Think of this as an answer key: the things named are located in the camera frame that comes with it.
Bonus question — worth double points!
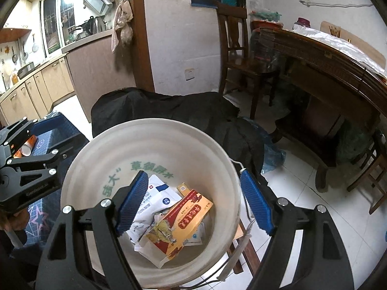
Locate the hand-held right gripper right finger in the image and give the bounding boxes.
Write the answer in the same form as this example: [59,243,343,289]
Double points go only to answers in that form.
[240,169,354,290]

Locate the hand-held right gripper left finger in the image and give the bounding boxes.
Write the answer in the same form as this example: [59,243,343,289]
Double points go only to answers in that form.
[36,171,150,290]

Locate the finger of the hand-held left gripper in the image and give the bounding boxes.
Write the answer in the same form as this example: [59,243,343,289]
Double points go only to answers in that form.
[0,120,34,158]
[6,139,81,176]

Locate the round orange paper cup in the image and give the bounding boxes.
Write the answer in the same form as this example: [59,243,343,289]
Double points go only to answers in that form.
[21,134,38,158]

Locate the white wrapper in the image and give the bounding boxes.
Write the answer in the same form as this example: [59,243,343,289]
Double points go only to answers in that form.
[130,205,164,245]

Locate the white blue medical packet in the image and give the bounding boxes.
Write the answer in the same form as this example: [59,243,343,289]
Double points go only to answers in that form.
[134,237,176,269]
[137,174,182,215]

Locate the red yellow medicine box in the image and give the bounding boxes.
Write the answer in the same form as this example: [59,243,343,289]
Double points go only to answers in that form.
[142,189,215,260]

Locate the white plastic bucket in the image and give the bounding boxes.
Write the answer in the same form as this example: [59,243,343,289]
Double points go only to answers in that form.
[60,118,253,283]

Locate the person's left hand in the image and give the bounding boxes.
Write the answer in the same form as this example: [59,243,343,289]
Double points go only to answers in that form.
[0,210,29,233]

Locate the blue grid tablecloth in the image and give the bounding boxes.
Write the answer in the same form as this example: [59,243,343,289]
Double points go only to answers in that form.
[9,112,91,248]

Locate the wooden stool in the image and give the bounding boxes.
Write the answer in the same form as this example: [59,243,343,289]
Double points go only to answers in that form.
[227,220,257,274]

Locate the beige kitchen cabinets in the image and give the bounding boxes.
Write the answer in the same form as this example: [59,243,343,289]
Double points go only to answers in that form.
[0,30,136,124]

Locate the blue plastic bag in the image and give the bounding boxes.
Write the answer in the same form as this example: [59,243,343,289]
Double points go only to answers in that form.
[239,116,286,174]

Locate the metal tray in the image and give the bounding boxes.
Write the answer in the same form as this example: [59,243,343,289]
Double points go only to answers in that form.
[17,62,35,77]

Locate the black jacket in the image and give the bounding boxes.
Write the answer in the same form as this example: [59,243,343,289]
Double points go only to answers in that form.
[91,87,269,185]

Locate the dark green plastic bag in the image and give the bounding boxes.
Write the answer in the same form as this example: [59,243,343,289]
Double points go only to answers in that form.
[337,124,375,164]

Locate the kitchen window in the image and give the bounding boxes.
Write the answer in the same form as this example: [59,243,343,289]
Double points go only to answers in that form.
[41,0,76,52]

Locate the steel kettle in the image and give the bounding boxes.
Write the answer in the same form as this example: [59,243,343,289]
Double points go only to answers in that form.
[88,16,105,35]

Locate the dark wooden table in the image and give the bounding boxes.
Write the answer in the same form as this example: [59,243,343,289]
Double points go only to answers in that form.
[252,27,387,192]

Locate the hanging plastic bags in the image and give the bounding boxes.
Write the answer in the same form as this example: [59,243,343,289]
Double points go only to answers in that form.
[113,0,134,46]

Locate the dark wooden chair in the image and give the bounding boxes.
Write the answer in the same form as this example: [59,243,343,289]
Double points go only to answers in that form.
[215,1,280,120]

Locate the red basin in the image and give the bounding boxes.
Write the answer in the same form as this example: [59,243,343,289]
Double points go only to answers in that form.
[252,21,280,31]

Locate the white plastic table cover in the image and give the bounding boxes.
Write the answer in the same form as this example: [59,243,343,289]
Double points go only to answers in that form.
[292,26,387,76]

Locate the red lid jar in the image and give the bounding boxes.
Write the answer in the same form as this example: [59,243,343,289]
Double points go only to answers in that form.
[293,17,312,32]

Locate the wooden wall shelf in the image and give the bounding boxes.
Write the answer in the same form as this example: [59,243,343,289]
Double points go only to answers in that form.
[0,28,32,43]

